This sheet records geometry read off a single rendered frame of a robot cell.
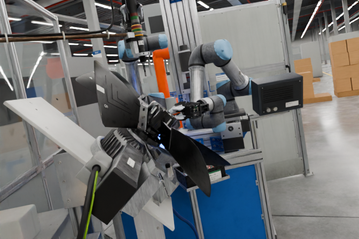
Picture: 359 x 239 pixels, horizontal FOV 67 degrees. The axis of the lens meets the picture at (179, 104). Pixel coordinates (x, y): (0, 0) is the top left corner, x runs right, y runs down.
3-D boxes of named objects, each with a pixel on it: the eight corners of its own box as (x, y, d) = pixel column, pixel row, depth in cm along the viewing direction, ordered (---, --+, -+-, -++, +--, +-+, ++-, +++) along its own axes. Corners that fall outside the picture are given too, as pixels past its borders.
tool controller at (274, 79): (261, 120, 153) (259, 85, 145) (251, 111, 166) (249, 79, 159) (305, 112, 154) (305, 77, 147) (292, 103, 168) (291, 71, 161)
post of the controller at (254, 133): (254, 149, 156) (249, 116, 155) (252, 148, 159) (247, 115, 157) (259, 148, 156) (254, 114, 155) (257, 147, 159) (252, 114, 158)
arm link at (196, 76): (182, 45, 159) (182, 129, 149) (199, 40, 153) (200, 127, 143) (193, 52, 168) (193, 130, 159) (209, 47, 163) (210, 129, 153)
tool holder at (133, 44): (134, 55, 107) (130, 30, 107) (126, 58, 113) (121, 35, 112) (153, 54, 113) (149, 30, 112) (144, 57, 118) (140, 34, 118)
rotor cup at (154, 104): (158, 151, 100) (181, 124, 100) (127, 126, 99) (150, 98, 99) (158, 142, 115) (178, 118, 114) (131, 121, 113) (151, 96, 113)
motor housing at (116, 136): (140, 194, 97) (163, 166, 96) (87, 155, 94) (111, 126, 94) (143, 173, 120) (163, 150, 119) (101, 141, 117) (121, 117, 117)
